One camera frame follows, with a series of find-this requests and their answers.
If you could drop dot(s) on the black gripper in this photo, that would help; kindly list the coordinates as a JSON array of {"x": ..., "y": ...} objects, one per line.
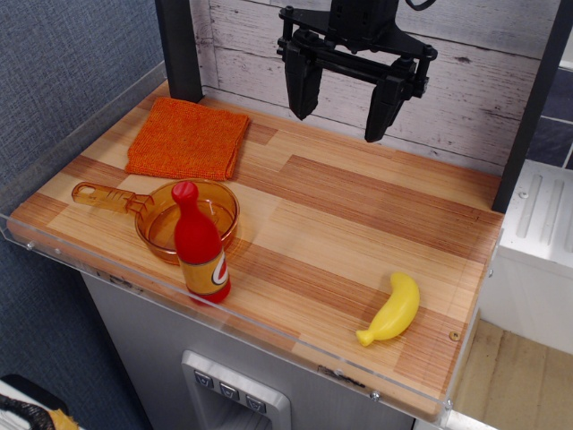
[{"x": 361, "y": 40}]

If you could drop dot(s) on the yellow toy banana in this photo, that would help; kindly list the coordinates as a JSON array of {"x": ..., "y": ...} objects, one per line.
[{"x": 397, "y": 314}]

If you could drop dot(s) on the orange cloth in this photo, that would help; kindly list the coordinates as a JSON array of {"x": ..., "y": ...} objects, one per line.
[{"x": 181, "y": 139}]

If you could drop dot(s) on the red toy soda bottle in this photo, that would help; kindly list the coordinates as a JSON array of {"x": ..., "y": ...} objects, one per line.
[{"x": 199, "y": 247}]

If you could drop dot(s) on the transparent orange toy pan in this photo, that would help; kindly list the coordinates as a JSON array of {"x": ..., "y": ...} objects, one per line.
[{"x": 155, "y": 214}]

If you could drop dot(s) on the white toy sink unit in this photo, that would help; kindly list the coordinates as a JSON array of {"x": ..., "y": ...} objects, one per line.
[{"x": 528, "y": 289}]

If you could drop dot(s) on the silver toy fridge cabinet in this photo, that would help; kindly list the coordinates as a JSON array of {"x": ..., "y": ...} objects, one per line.
[{"x": 193, "y": 372}]

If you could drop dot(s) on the clear acrylic table guard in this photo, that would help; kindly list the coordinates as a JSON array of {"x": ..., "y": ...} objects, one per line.
[{"x": 324, "y": 221}]

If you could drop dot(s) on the black and yellow object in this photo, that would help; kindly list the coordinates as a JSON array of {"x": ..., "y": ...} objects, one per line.
[{"x": 18, "y": 414}]

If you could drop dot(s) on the dark left frame post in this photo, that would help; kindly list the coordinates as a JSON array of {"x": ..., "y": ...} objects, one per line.
[{"x": 179, "y": 49}]

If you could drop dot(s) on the dark frame post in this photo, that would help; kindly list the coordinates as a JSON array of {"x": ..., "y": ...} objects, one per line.
[
  {"x": 179, "y": 49},
  {"x": 545, "y": 75}
]

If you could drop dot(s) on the dark right frame post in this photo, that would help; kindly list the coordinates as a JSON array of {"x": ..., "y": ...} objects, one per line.
[{"x": 545, "y": 75}]

